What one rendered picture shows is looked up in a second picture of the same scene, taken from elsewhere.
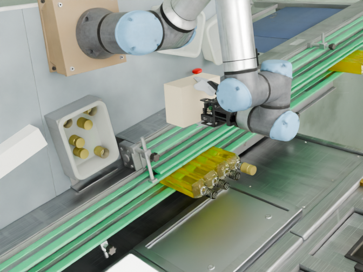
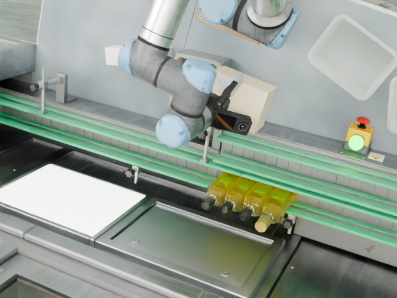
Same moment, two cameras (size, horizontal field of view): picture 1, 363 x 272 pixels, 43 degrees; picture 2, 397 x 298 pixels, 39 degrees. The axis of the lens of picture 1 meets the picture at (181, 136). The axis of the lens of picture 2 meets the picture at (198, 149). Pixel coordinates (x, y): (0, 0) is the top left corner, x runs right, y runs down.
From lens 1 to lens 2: 1.37 m
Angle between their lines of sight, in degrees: 55
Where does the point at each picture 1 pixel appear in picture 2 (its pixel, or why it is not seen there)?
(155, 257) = (142, 208)
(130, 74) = (285, 70)
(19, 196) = (140, 96)
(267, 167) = (342, 279)
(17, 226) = (121, 112)
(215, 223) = (202, 239)
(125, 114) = not seen: hidden behind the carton
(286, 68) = (188, 70)
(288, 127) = (162, 129)
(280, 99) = (175, 99)
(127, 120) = not seen: hidden behind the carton
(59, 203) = (153, 122)
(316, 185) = not seen: outside the picture
